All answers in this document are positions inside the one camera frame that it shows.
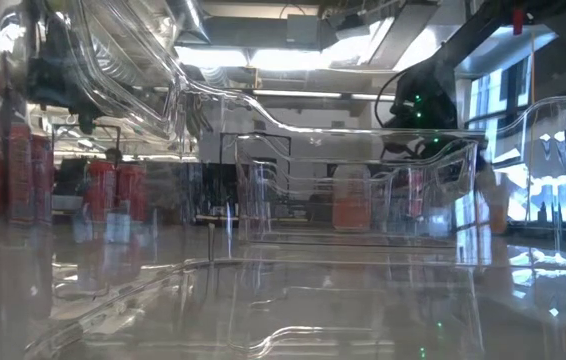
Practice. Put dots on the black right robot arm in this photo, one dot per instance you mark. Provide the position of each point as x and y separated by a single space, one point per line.
463 45

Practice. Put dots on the ceiling strip light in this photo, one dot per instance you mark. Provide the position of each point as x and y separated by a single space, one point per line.
295 93
373 96

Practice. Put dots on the person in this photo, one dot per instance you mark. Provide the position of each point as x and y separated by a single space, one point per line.
113 155

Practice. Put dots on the red Fanta can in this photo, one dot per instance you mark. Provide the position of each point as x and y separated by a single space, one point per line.
20 175

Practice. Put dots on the clear plastic bin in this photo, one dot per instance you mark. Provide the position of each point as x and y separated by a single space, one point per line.
313 172
313 310
263 200

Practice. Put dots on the grey ceiling box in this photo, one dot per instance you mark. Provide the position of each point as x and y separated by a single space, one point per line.
303 27

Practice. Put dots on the ceiling light panel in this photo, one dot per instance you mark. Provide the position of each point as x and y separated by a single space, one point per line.
288 59
213 57

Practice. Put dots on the silver spiral ceiling duct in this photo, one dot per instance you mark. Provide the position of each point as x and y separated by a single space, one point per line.
118 70

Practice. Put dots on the black table frame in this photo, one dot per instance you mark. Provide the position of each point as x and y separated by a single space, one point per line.
553 231

